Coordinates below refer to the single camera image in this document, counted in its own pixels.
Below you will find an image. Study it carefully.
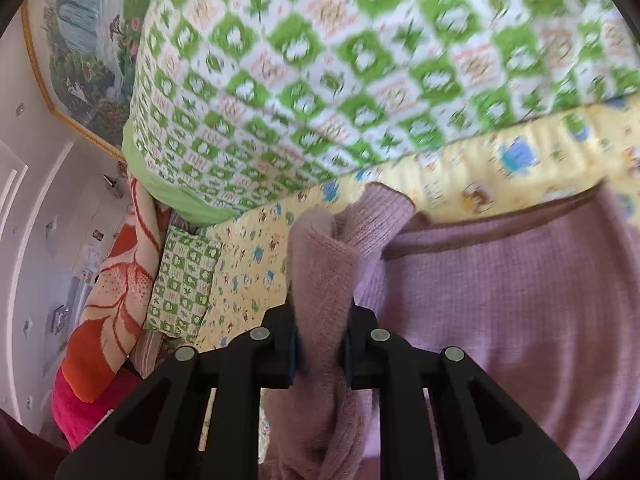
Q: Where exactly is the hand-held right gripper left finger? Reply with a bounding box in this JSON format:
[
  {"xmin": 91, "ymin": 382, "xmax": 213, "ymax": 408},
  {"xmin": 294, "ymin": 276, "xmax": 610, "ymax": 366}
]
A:
[{"xmin": 54, "ymin": 292, "xmax": 301, "ymax": 480}]

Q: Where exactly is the yellow cartoon print bedsheet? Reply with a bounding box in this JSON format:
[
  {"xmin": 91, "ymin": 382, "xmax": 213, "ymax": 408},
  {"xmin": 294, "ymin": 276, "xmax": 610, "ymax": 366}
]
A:
[{"xmin": 197, "ymin": 102, "xmax": 640, "ymax": 453}]

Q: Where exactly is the orange floral blanket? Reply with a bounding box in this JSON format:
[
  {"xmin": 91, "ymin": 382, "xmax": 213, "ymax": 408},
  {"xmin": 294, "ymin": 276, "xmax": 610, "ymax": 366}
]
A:
[{"xmin": 65, "ymin": 175, "xmax": 173, "ymax": 403}]

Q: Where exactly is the green checked quilt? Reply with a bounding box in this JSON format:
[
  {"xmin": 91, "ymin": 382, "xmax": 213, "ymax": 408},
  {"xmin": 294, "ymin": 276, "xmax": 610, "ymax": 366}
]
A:
[{"xmin": 121, "ymin": 0, "xmax": 640, "ymax": 226}]

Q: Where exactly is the purple fuzzy knit sweater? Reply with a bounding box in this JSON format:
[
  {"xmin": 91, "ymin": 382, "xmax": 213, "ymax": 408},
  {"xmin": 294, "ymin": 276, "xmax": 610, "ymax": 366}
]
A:
[{"xmin": 262, "ymin": 182, "xmax": 416, "ymax": 480}]

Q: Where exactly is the landscape wall poster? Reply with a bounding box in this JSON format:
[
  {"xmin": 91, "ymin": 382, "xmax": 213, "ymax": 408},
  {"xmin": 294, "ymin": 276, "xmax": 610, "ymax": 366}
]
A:
[{"xmin": 20, "ymin": 0, "xmax": 166, "ymax": 161}]

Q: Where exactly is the pink fleece blanket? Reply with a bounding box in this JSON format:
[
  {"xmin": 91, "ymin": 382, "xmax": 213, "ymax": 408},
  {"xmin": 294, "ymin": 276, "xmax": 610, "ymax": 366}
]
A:
[{"xmin": 50, "ymin": 370, "xmax": 146, "ymax": 451}]

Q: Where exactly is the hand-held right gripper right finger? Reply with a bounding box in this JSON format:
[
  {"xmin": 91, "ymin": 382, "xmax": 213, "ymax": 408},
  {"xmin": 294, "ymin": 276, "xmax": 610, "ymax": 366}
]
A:
[{"xmin": 340, "ymin": 305, "xmax": 581, "ymax": 480}]

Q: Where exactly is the green checked pillow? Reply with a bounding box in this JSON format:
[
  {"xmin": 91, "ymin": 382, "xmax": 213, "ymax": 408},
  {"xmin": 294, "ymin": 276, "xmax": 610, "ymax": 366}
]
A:
[{"xmin": 144, "ymin": 225, "xmax": 223, "ymax": 338}]

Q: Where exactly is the lilac ribbed garment brown trim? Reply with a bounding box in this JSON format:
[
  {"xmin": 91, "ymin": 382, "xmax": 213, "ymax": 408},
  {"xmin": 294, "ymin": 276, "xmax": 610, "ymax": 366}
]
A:
[{"xmin": 350, "ymin": 180, "xmax": 640, "ymax": 480}]

